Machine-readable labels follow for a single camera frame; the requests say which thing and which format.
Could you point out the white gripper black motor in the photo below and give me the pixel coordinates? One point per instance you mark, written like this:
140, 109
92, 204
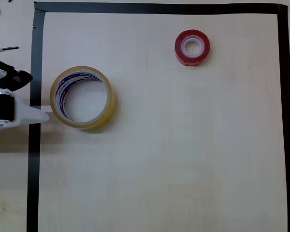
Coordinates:
5, 107

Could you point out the small red tape roll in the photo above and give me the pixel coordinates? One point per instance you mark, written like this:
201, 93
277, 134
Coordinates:
180, 52

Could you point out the big yellowish clear tape roll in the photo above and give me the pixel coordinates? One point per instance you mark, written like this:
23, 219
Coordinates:
53, 104

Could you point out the black clamp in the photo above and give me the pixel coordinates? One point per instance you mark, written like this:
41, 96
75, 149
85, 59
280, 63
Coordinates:
21, 78

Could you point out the black tipped screwdriver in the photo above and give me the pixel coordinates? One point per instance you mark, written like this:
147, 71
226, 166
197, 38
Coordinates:
4, 49

